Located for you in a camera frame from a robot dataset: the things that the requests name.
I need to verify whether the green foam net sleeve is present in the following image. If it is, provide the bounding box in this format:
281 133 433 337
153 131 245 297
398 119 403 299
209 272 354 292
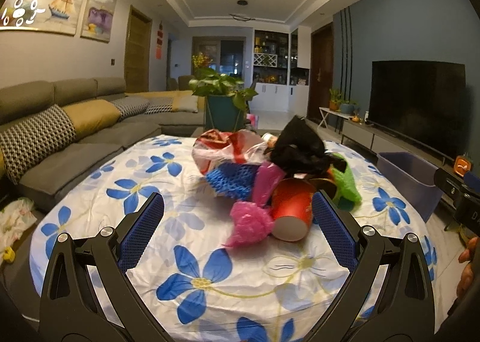
329 153 362 212

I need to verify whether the purple plastic trash bin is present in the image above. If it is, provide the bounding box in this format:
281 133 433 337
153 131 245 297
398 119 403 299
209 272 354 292
377 152 443 222

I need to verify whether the person's right hand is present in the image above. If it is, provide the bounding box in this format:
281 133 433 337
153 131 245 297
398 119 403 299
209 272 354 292
456 236 479 298

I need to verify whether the orange retro speaker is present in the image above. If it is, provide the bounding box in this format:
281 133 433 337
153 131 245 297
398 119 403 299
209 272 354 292
453 155 473 177

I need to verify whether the large black television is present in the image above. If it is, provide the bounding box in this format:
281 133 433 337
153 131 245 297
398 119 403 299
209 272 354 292
368 60 470 159

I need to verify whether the grey tv cabinet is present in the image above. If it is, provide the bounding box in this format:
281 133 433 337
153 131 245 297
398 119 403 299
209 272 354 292
342 120 454 175

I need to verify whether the floral white blue tablecloth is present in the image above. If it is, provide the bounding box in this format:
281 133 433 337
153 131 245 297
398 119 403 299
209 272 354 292
29 136 437 341

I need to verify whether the grey sectional sofa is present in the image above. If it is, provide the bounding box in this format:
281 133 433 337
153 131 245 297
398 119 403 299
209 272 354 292
1 77 205 212

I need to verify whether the small plant blue pot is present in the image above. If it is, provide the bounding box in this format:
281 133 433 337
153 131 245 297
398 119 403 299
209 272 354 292
338 100 359 115

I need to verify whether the small plant orange pot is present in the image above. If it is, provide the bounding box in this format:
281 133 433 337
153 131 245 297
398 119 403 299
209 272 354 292
329 88 343 112

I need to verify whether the houndstooth cushion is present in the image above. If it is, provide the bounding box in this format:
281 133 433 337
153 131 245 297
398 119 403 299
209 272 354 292
1 104 76 185
112 96 150 121

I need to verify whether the small white side table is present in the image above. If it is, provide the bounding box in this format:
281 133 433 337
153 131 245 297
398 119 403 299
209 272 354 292
317 107 352 130

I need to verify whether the pink plastic bag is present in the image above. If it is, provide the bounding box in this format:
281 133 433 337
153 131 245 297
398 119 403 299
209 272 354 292
251 162 286 207

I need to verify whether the black plastic bag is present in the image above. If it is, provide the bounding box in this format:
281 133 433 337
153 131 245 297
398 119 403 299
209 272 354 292
269 115 347 178

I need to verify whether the yellow cushion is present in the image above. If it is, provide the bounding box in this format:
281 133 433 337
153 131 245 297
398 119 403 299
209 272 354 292
62 99 120 141

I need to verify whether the blue foam net sleeve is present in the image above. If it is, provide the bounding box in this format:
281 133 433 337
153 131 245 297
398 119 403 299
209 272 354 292
205 162 260 201

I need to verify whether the dark wooden door right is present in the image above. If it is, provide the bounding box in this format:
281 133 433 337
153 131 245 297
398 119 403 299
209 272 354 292
307 23 334 121

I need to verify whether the red white plastic bag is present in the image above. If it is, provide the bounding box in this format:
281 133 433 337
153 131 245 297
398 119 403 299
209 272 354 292
191 129 268 175

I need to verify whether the small drink bottle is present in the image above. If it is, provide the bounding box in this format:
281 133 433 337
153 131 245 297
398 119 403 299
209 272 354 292
262 132 278 148

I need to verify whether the teal plant pot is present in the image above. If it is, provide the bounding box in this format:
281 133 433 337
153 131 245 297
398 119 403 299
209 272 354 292
204 95 246 132

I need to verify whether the white display cabinet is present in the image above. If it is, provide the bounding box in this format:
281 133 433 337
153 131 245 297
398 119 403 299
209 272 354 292
250 26 311 116

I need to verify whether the green potted plant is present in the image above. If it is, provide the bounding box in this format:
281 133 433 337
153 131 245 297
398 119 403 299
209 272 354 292
189 68 258 112

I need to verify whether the brown wooden door left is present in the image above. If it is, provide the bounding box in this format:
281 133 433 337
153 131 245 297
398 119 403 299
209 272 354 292
124 5 152 93

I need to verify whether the yellow flower bouquet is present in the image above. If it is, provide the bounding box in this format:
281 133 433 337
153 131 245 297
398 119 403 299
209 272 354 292
192 51 212 70

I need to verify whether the purple abstract painting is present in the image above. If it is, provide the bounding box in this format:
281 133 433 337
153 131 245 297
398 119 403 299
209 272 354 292
80 0 117 43

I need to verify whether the red wall decoration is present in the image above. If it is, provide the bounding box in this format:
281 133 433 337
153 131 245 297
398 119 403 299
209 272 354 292
155 22 164 60

